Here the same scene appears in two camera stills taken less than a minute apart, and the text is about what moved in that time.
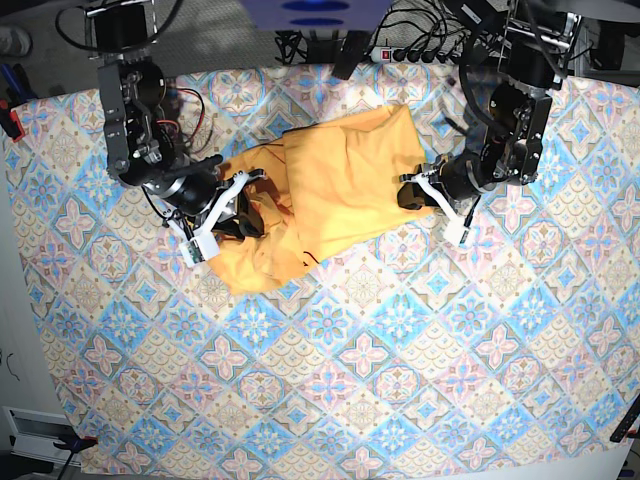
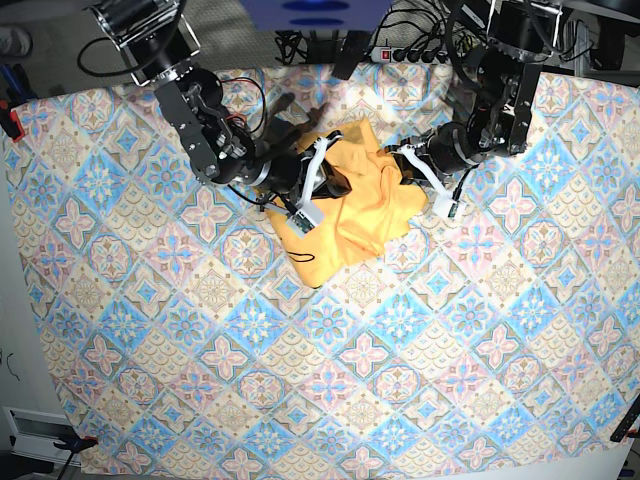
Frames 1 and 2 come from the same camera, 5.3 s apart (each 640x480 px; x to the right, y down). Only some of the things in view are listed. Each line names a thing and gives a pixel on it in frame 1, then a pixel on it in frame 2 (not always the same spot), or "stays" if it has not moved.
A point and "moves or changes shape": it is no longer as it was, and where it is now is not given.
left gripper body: x=203 y=246 to x=306 y=216
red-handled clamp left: x=10 y=122 stays
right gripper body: x=459 y=218 to x=444 y=203
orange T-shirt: x=325 y=189 moves or changes shape
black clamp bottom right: x=622 y=430 stays
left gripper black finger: x=246 y=225 to x=330 y=182
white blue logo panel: x=315 y=15 stays
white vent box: x=33 y=434 stays
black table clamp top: x=351 y=54 stays
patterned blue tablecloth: x=408 y=352 stays
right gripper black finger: x=412 y=196 to x=409 y=172
